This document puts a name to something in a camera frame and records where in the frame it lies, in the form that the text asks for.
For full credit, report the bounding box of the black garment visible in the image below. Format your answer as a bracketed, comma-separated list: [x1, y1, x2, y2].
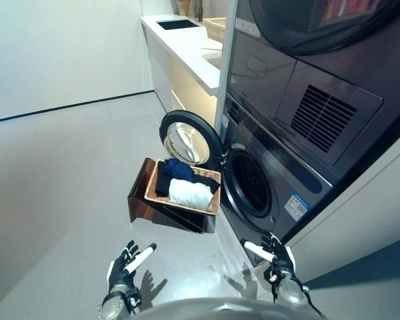
[193, 175, 222, 195]
[155, 173, 173, 197]

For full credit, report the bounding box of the small wicker basket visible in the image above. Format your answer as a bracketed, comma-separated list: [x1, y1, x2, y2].
[203, 17, 227, 41]

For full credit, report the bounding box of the dark grey stacked dryer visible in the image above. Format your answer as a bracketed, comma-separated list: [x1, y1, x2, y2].
[226, 0, 400, 187]

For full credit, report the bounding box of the white counter cabinet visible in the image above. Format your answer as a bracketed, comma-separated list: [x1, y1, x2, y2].
[140, 15, 227, 129]

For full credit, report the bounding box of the folded black garment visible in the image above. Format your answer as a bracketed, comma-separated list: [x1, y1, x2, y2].
[155, 173, 173, 197]

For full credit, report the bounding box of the white garment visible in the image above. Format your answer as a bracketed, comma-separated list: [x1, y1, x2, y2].
[168, 178, 213, 210]

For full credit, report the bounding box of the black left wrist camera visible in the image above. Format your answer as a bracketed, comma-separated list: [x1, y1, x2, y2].
[125, 289, 143, 308]

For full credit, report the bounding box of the dark grey washing machine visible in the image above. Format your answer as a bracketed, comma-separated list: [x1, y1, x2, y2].
[218, 93, 334, 267]

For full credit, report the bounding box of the blue white energy label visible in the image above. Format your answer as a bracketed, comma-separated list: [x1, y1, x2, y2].
[284, 192, 311, 221]

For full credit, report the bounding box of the black countertop sink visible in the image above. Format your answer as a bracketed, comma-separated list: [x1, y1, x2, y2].
[155, 19, 197, 31]

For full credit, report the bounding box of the silver robot torso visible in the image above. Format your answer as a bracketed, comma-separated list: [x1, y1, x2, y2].
[129, 296, 324, 320]

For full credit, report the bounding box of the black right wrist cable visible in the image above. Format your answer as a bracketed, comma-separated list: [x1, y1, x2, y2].
[299, 281, 327, 318]

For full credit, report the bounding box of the rectangular wicker laundry basket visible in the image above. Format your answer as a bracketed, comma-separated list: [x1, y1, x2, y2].
[143, 159, 223, 215]

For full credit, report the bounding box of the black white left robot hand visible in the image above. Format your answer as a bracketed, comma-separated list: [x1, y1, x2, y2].
[106, 240, 158, 295]

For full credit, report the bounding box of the white cabinet side panel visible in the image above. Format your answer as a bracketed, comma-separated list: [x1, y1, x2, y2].
[283, 133, 400, 281]

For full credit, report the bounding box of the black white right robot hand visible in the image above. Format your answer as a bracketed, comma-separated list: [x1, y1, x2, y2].
[243, 233, 297, 285]

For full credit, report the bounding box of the navy blue garment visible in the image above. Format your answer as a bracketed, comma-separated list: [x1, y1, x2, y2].
[163, 158, 196, 183]

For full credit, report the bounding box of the round glass washing machine door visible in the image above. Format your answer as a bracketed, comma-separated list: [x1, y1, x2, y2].
[159, 110, 226, 167]

